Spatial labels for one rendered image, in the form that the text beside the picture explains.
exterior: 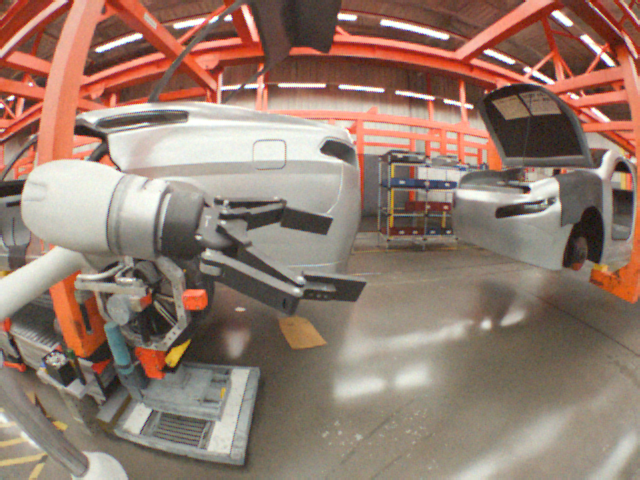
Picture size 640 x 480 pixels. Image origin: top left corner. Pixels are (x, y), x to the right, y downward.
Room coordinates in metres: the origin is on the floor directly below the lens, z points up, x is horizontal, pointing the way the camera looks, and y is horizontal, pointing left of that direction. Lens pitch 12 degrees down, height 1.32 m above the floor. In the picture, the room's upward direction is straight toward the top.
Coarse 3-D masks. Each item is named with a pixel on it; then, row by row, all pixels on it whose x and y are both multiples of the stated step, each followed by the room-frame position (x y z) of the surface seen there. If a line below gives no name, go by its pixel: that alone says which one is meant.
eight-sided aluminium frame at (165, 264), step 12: (156, 264) 1.01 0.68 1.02; (168, 264) 1.02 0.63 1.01; (168, 276) 1.01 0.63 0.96; (180, 276) 1.03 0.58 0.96; (180, 288) 1.01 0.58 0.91; (180, 300) 1.01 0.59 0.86; (108, 312) 1.01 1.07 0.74; (180, 312) 1.01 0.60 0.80; (120, 324) 1.03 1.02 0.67; (180, 324) 1.01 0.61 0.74; (132, 336) 1.02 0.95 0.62; (168, 336) 1.01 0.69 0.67; (156, 348) 1.00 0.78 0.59
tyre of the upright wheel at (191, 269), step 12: (180, 264) 1.09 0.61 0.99; (192, 264) 1.11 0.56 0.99; (192, 276) 1.10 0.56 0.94; (192, 288) 1.10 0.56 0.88; (204, 288) 1.16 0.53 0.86; (192, 312) 1.09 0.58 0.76; (204, 312) 1.16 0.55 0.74; (192, 324) 1.09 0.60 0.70; (180, 336) 1.09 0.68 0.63; (168, 348) 1.10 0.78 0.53
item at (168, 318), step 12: (144, 276) 1.10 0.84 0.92; (156, 288) 1.11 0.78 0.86; (156, 300) 1.11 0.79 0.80; (144, 312) 1.24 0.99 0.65; (156, 312) 1.31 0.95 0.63; (168, 312) 1.12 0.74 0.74; (132, 324) 1.09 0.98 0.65; (156, 324) 1.11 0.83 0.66; (168, 324) 1.20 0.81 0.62; (156, 336) 1.08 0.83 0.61
